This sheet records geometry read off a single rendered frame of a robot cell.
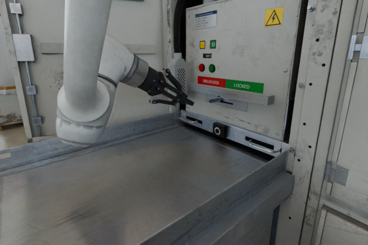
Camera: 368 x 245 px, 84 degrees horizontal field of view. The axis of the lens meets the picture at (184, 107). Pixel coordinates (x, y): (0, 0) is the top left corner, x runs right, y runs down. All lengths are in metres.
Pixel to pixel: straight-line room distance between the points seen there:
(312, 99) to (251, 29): 0.30
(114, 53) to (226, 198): 0.43
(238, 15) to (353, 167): 0.56
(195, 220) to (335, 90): 0.44
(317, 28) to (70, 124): 0.62
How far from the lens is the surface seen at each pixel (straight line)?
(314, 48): 0.63
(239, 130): 0.81
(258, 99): 0.71
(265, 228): 0.73
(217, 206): 0.48
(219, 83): 0.85
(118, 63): 0.55
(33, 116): 1.06
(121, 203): 0.57
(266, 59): 0.73
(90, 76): 0.38
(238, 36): 0.79
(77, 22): 0.34
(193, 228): 0.45
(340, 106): 0.62
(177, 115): 1.04
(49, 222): 0.58
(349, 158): 0.63
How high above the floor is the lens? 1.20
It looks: 14 degrees down
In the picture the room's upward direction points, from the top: straight up
